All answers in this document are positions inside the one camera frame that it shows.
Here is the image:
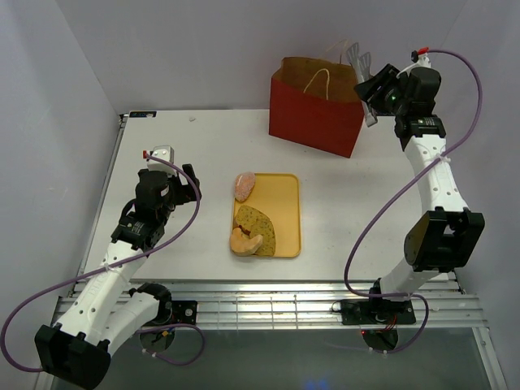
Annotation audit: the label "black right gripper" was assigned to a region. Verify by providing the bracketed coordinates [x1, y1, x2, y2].
[353, 63, 410, 117]

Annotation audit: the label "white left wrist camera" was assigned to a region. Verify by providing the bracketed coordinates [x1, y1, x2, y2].
[143, 145, 176, 175]

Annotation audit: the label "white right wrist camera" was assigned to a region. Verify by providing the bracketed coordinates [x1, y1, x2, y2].
[399, 47, 431, 74]

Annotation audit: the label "yellow plastic tray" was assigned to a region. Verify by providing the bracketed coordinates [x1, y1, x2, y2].
[232, 172, 302, 258]

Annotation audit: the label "pink sugared donut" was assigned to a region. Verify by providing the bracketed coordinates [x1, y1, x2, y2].
[234, 171, 256, 202]

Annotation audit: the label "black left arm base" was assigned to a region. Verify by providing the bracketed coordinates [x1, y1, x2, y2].
[165, 301, 198, 325]

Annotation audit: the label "stainless steel kitchen tongs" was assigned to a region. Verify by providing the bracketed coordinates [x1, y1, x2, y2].
[346, 42, 378, 127]

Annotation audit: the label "pale orange crescent bread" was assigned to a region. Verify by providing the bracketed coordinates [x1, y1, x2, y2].
[229, 227, 263, 256]

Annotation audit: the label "speckled bread slice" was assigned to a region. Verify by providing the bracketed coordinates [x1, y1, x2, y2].
[249, 217, 276, 257]
[233, 205, 267, 234]

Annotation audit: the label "aluminium table frame rail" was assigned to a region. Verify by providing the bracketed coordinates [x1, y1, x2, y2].
[163, 275, 488, 331]

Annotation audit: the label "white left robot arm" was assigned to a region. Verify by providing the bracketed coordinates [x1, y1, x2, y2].
[35, 158, 202, 389]

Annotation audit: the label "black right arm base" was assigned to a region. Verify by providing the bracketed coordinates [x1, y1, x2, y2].
[331, 298, 416, 325]

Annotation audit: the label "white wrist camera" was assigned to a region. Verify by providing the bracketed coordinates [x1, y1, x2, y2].
[143, 145, 176, 175]
[399, 47, 431, 74]

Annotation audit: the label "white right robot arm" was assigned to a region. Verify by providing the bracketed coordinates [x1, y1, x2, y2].
[354, 64, 485, 323]

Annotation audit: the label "red paper bag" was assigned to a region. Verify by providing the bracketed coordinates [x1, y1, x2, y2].
[268, 52, 365, 158]

